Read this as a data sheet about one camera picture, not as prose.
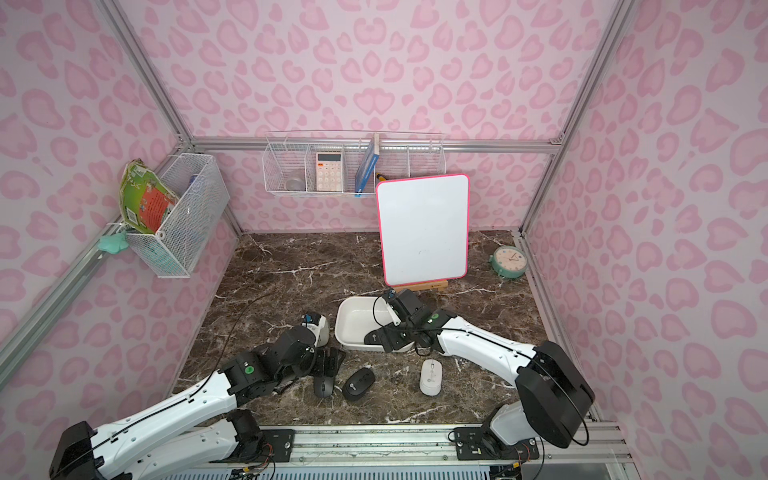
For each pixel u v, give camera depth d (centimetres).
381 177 97
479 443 74
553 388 42
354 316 96
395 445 75
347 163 98
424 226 91
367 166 88
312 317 70
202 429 58
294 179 95
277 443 74
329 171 95
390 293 76
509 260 107
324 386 81
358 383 80
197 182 88
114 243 62
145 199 73
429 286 98
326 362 68
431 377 82
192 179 88
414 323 64
